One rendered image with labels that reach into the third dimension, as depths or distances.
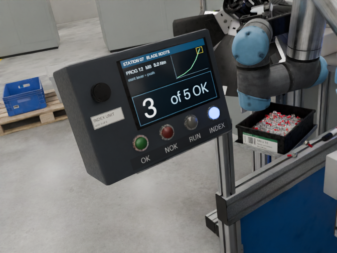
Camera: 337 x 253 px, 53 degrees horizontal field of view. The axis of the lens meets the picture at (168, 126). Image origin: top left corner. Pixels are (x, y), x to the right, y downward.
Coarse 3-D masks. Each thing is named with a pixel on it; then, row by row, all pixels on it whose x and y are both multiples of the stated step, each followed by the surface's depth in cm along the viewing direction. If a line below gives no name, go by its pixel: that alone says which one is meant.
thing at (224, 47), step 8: (224, 40) 122; (232, 40) 122; (216, 48) 122; (224, 48) 121; (216, 56) 122; (224, 56) 121; (232, 56) 120; (224, 64) 120; (232, 64) 120; (224, 72) 119; (232, 72) 119; (224, 80) 119; (232, 80) 118; (232, 88) 117
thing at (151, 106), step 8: (136, 96) 52; (144, 96) 53; (152, 96) 54; (136, 104) 52; (144, 104) 53; (152, 104) 54; (160, 104) 55; (136, 112) 52; (144, 112) 53; (152, 112) 54; (160, 112) 55; (144, 120) 53; (152, 120) 54
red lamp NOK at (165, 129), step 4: (164, 124) 55; (168, 124) 55; (160, 128) 55; (164, 128) 55; (168, 128) 55; (172, 128) 56; (160, 132) 55; (164, 132) 54; (168, 132) 55; (172, 132) 55; (160, 136) 55; (164, 136) 55; (168, 136) 55; (172, 136) 56
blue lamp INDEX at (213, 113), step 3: (213, 105) 60; (210, 108) 59; (213, 108) 59; (216, 108) 59; (207, 111) 59; (210, 111) 59; (213, 111) 59; (216, 111) 59; (219, 111) 60; (207, 114) 59; (210, 114) 59; (213, 114) 59; (216, 114) 59; (219, 114) 60; (210, 117) 59; (213, 117) 59; (216, 117) 59
